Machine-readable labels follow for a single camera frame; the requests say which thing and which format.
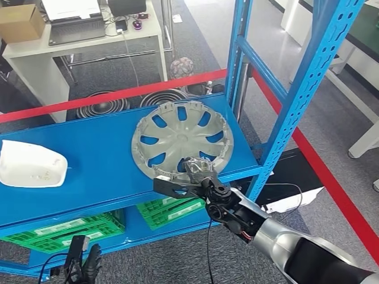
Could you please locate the white workbench with green top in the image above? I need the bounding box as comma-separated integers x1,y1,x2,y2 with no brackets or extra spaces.
279,0,379,193

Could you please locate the thin black cable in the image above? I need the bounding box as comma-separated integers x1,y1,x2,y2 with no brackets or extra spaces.
264,182,303,222

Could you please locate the white plastic mirror cover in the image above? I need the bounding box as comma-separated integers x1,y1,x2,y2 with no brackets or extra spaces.
0,140,69,189

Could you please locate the green plastic folding crate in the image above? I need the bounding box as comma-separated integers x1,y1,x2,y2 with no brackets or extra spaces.
2,211,125,255
136,197,205,231

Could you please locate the black rectangular device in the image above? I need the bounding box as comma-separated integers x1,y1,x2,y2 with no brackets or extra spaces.
108,0,147,17

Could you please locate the blue metal shelf rack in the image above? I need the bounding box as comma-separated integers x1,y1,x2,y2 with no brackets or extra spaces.
0,0,368,283

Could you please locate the black and white box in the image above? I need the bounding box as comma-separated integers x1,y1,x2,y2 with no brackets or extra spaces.
234,148,325,214

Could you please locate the white charging cable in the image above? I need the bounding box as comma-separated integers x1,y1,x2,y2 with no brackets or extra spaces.
121,31,143,99

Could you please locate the chrome metal frame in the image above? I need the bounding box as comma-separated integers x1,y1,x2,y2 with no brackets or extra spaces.
60,0,176,85

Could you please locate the chrome metal post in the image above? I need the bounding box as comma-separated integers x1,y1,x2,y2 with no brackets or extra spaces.
235,59,254,120

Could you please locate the brown cardboard box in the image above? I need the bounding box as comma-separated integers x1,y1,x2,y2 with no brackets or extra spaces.
0,4,47,44

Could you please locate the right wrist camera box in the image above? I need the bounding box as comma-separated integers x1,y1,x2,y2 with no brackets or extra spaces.
153,175,208,201

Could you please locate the silver plastic hubcap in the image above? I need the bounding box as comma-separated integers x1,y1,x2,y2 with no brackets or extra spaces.
131,101,235,182

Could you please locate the grey open laptop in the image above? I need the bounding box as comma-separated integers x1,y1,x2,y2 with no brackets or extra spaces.
41,0,106,47

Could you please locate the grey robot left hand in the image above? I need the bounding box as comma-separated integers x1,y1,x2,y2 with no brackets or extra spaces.
82,243,103,284

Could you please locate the patterned grey round bag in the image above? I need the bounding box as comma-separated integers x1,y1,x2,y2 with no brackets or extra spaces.
170,56,195,79

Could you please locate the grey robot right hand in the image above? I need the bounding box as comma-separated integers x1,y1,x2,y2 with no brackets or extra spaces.
183,156,221,185

